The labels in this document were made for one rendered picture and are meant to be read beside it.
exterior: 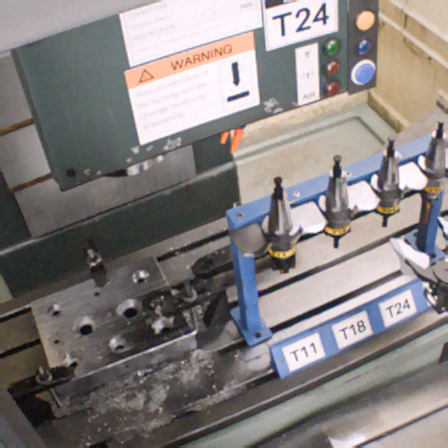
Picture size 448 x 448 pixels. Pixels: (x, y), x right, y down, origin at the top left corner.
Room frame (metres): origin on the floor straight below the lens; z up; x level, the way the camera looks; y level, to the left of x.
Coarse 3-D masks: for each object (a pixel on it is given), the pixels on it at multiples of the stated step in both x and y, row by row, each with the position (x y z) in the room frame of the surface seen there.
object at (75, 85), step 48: (48, 48) 0.61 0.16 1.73; (96, 48) 0.63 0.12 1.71; (192, 48) 0.66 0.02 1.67; (288, 48) 0.70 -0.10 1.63; (48, 96) 0.61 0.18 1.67; (96, 96) 0.63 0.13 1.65; (288, 96) 0.70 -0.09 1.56; (48, 144) 0.61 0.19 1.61; (96, 144) 0.62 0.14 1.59; (144, 144) 0.64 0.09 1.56
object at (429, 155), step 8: (432, 136) 0.91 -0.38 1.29; (432, 144) 0.90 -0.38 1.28; (440, 144) 0.89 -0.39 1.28; (432, 152) 0.90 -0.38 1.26; (440, 152) 0.89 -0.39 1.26; (424, 160) 0.91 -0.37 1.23; (432, 160) 0.89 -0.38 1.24; (440, 160) 0.89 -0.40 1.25; (432, 168) 0.89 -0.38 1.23; (440, 168) 0.89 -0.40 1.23
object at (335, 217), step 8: (320, 200) 0.85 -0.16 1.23; (352, 200) 0.84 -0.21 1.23; (320, 208) 0.83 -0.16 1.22; (328, 208) 0.83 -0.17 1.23; (352, 208) 0.82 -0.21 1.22; (328, 216) 0.81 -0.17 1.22; (336, 216) 0.81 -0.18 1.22; (344, 216) 0.81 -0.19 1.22; (352, 216) 0.82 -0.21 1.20; (336, 224) 0.81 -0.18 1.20
